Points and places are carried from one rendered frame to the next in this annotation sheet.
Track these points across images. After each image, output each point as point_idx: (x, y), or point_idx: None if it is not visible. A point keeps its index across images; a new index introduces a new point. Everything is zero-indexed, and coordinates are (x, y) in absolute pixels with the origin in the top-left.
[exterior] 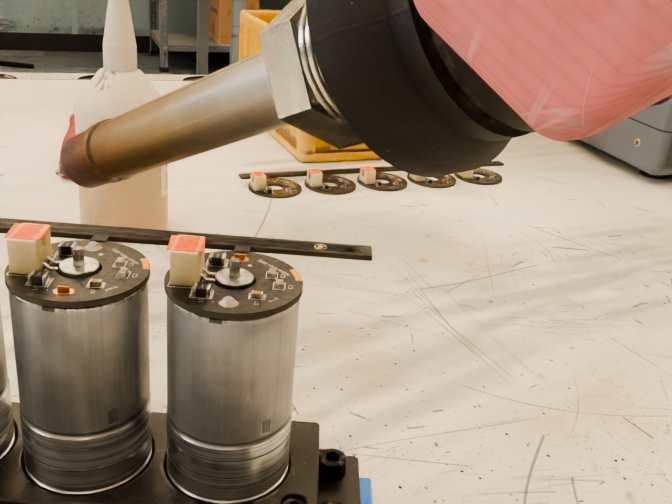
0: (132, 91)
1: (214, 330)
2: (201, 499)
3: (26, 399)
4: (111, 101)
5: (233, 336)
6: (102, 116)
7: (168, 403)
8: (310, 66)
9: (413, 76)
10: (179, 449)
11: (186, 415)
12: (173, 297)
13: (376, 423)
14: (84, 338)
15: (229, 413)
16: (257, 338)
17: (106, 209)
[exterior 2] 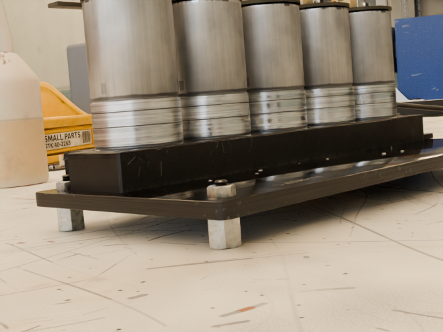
0: (24, 63)
1: (383, 16)
2: (385, 118)
3: (325, 70)
4: (17, 69)
5: (387, 18)
6: (16, 80)
7: (355, 76)
8: None
9: None
10: (371, 93)
11: (374, 70)
12: (362, 6)
13: None
14: (348, 24)
15: (390, 62)
16: (391, 22)
17: (24, 157)
